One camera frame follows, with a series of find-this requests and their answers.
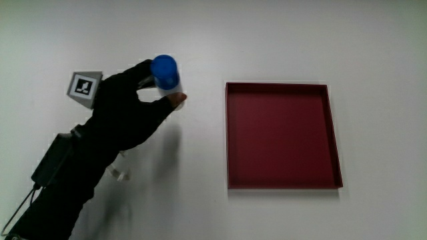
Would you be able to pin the person's left hand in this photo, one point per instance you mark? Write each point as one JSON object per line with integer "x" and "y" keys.
{"x": 116, "y": 113}

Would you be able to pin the blue capped glue stick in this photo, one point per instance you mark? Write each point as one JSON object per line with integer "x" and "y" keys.
{"x": 164, "y": 71}

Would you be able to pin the white desk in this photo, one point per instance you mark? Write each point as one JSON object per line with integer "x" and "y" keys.
{"x": 267, "y": 40}

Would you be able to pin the black sensor box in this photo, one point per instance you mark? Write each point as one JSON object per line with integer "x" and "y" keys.
{"x": 51, "y": 160}

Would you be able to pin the dark red square tray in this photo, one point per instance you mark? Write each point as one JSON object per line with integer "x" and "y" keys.
{"x": 280, "y": 136}

